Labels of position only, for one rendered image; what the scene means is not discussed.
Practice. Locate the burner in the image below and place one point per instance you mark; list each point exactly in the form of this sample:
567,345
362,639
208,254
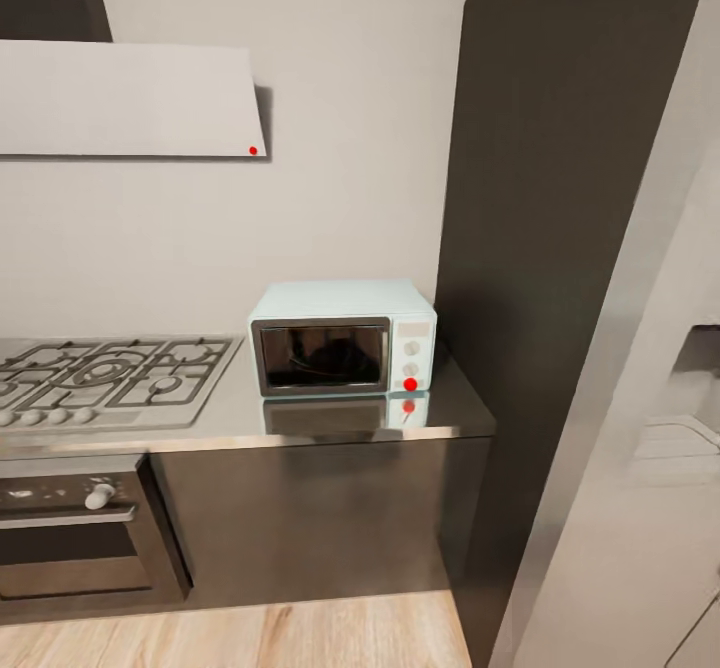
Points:
87,385

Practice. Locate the fridge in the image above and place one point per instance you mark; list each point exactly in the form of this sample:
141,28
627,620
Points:
578,289

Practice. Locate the oven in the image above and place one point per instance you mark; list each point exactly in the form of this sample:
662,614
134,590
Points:
86,533

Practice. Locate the range hood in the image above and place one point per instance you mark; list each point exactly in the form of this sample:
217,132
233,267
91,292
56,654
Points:
66,88

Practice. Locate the microwave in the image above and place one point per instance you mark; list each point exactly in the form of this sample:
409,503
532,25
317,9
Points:
342,337

